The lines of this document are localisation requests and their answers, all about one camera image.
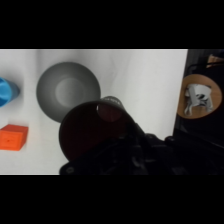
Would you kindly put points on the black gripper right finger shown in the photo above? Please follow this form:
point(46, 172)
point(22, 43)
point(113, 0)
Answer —
point(146, 153)

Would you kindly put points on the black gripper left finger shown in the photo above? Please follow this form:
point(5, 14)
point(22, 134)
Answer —
point(100, 155)

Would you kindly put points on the brown plastic cup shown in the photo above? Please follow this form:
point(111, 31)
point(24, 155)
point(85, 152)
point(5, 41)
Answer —
point(87, 128)

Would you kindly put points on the grey bowl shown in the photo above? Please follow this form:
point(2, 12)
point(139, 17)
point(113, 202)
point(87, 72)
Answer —
point(65, 87)

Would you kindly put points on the blue plastic cup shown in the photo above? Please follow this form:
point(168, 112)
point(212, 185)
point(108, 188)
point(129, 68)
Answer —
point(6, 92)

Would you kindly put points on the white crumpled object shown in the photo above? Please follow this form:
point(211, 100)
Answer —
point(199, 96)

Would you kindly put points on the orange cube block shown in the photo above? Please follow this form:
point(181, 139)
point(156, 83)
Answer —
point(12, 137)

